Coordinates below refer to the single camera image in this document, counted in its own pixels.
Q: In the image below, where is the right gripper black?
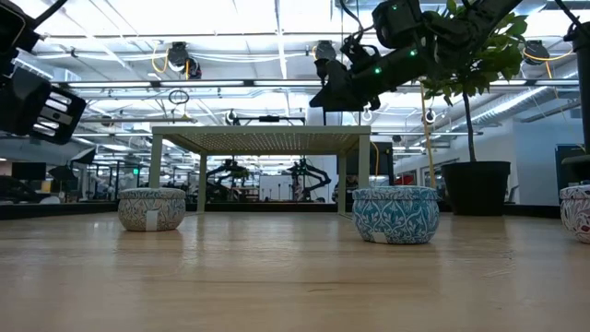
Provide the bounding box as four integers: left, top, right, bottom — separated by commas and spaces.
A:
308, 60, 394, 113

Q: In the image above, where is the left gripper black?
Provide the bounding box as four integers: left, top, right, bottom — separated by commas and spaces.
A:
0, 67, 88, 146

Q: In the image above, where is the beige floral candle tin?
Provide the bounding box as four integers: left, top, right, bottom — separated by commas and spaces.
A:
117, 186, 187, 232

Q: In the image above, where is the blue floral candle tin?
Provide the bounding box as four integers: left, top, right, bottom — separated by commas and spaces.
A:
351, 185, 441, 245

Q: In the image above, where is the background black monitor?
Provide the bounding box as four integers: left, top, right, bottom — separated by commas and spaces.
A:
11, 161, 48, 182

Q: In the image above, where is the large black screen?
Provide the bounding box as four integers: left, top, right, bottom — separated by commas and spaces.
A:
348, 141, 395, 177

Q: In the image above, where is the pale green perforated metal shelf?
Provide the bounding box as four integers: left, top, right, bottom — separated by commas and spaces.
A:
148, 124, 372, 217

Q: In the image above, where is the green plant in black pot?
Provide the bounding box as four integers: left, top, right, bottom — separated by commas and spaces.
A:
419, 0, 530, 217

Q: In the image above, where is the ceiling cable reel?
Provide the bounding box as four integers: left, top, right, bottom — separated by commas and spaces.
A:
522, 40, 551, 66
165, 41, 203, 81
314, 40, 338, 64

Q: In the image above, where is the background black camera mount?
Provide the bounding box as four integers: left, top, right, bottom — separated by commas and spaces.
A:
236, 113, 307, 126

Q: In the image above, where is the black metal table frame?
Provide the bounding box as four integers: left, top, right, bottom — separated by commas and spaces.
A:
0, 201, 561, 220

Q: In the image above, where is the yellow hanging cable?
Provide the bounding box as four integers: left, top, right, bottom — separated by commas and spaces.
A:
418, 82, 437, 189

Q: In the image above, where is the silver ventilation duct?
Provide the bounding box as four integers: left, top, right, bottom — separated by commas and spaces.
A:
454, 73, 580, 134

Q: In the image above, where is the black vertical post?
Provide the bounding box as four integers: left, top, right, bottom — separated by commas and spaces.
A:
564, 21, 590, 156

